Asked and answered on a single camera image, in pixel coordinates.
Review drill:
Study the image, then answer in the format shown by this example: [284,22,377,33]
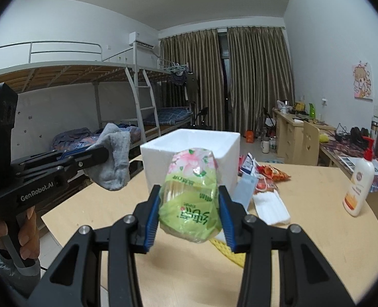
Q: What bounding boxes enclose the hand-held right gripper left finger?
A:
[27,184,162,307]

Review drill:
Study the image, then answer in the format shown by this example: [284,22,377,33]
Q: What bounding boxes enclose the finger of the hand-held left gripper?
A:
[11,146,108,177]
[56,151,110,182]

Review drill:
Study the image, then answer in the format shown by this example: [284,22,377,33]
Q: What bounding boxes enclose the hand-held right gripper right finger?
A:
[219,184,357,307]

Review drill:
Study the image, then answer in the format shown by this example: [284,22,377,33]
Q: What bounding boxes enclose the grey sock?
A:
[83,123,132,190]

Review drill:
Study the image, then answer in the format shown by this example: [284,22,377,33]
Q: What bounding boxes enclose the green tissue packet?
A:
[158,147,223,243]

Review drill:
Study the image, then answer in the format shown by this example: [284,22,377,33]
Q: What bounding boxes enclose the white foam box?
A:
[140,129,241,196]

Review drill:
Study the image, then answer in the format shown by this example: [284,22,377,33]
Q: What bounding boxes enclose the person's left hand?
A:
[0,206,41,260]

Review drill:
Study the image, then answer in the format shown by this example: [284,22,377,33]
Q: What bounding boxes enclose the yellow mesh net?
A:
[210,238,245,267]

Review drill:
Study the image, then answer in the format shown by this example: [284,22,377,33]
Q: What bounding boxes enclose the camouflage blanket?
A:
[52,127,94,151]

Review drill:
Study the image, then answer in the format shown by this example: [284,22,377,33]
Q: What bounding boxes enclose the blue face mask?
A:
[233,174,258,213]

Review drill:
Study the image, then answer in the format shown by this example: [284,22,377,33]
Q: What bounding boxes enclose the white tissue pack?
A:
[252,190,291,225]

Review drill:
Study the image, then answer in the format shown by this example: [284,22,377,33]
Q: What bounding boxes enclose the red sausage packet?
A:
[254,177,277,194]

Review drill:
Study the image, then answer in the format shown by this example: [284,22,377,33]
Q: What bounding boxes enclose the red white blue snack packet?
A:
[238,154,257,177]

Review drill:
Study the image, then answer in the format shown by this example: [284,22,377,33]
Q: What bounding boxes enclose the white metal bunk bed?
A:
[0,32,141,160]
[132,32,196,136]

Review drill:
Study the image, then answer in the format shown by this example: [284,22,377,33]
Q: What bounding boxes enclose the orange snack packet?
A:
[256,164,291,182]

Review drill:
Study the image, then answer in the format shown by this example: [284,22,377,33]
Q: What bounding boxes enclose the blue plaid blanket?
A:
[143,108,193,126]

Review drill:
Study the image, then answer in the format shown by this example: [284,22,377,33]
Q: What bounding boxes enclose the wooden desk with drawers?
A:
[272,107,337,165]

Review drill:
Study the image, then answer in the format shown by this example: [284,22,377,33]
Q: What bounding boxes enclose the black folding chair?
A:
[191,108,214,131]

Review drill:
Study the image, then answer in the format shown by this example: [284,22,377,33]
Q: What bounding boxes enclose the wooden chair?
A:
[302,120,321,166]

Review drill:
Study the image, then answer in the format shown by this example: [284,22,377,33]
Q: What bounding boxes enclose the hanging dark clothes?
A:
[171,70,200,103]

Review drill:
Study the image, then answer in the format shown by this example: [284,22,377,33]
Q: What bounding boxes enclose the white air conditioner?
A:
[129,32,156,50]

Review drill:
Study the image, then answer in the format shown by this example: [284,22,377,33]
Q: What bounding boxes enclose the brown curtain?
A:
[159,29,227,131]
[226,26,296,135]

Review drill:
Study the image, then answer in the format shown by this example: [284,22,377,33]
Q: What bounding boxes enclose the long desk with patterned cover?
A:
[318,128,378,231]

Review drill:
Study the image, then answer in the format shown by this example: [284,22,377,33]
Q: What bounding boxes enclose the white printed paper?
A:
[338,155,378,177]

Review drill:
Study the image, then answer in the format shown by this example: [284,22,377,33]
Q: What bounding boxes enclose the white lotion pump bottle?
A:
[342,141,375,217]

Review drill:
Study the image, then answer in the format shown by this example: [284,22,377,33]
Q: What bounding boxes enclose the black headphones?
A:
[349,127,369,142]

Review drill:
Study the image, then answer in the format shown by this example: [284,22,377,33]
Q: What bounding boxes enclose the cartoon wall poster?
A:
[352,61,374,100]

